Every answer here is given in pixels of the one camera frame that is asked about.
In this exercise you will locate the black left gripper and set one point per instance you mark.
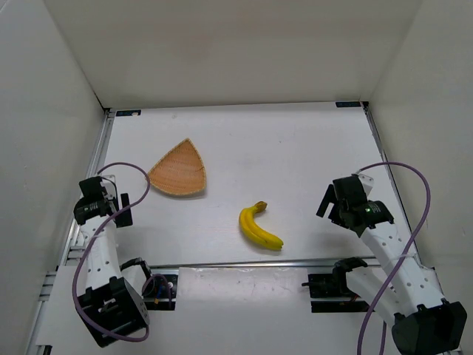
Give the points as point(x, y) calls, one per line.
point(124, 210)

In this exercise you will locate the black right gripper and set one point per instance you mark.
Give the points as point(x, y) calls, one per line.
point(327, 202)

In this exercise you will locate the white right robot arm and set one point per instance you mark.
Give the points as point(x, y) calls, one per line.
point(421, 319)

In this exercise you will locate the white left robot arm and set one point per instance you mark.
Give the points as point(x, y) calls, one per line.
point(111, 298)

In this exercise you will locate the woven triangular wicker bowl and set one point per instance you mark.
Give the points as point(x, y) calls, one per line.
point(180, 172)

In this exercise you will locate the yellow fake banana bunch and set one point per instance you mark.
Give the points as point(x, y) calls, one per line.
point(255, 233)

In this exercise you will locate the blue right corner label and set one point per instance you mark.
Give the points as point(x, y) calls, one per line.
point(348, 104)

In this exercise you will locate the blue corner label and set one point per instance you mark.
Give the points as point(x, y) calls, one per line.
point(128, 113)
point(348, 104)

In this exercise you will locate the blue left corner label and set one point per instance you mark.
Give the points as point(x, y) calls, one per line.
point(128, 113)

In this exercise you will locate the aluminium right rail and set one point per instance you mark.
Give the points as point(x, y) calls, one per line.
point(398, 210)

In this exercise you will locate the aluminium front rail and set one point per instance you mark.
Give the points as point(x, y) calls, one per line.
point(306, 263)

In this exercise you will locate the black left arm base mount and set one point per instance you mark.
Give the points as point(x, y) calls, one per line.
point(160, 297)

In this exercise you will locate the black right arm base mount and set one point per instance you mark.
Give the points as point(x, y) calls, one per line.
point(327, 298)

